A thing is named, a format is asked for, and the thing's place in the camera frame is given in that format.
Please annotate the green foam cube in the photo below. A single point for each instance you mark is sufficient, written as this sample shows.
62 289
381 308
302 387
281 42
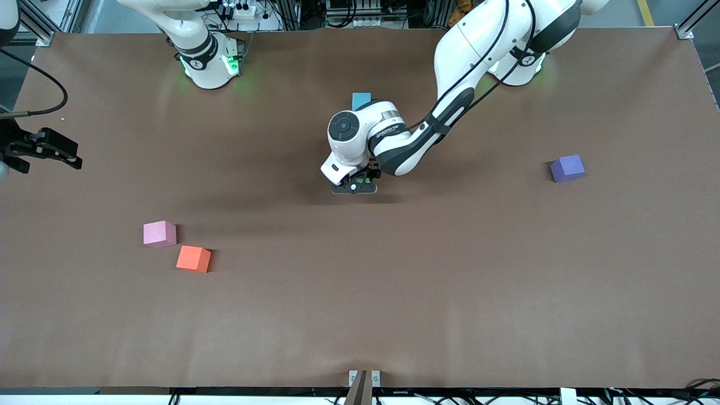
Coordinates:
368 181

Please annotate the silver metal bracket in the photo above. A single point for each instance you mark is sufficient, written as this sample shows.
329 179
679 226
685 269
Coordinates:
376 378

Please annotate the purple foam cube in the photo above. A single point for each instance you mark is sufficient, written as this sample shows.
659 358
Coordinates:
567 168

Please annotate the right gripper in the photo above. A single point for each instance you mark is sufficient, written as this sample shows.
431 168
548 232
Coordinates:
12 139

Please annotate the aluminium frame profile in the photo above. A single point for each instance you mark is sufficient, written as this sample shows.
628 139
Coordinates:
689 28
39 31

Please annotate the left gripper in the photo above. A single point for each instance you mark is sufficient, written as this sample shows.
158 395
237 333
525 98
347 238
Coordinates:
372 174

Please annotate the white terminal block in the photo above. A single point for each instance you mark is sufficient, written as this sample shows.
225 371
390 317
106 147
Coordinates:
363 22

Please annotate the pink foam cube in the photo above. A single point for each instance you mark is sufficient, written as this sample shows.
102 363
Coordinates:
159 233

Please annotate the white power strip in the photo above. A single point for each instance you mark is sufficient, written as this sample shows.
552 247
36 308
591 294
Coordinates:
244 10

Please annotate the blue foam cube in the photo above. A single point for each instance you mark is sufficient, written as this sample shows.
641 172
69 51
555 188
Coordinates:
361 100

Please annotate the orange foam cube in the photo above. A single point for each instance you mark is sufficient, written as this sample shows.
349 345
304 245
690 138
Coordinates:
192 259

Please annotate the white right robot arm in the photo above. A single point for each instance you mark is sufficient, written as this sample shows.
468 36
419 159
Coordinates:
208 73

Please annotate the brown camera post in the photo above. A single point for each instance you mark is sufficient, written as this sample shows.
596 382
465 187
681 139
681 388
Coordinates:
360 394

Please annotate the orange netted bag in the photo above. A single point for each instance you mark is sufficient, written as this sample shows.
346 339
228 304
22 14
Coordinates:
458 8

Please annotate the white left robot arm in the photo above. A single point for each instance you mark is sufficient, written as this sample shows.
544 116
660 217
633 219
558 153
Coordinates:
467 50

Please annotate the small white box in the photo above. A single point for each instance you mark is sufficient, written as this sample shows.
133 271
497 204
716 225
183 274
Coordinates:
568 396

